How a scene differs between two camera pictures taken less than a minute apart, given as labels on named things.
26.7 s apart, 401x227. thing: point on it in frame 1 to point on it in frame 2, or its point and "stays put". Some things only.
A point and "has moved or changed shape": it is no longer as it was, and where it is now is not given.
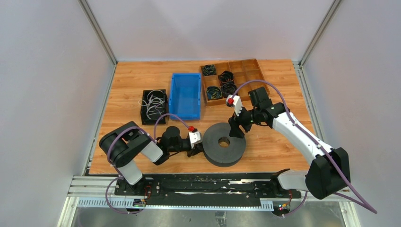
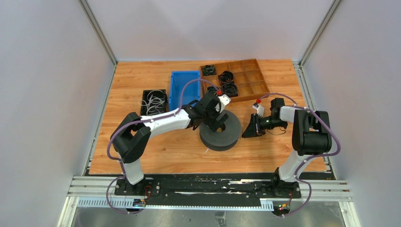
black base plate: (205, 189) stays put
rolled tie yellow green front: (214, 92) stays put
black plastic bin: (154, 105) stays put
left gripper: (196, 149) to (215, 123)
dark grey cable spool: (217, 155) has moved or changed shape
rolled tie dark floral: (228, 89) stays put
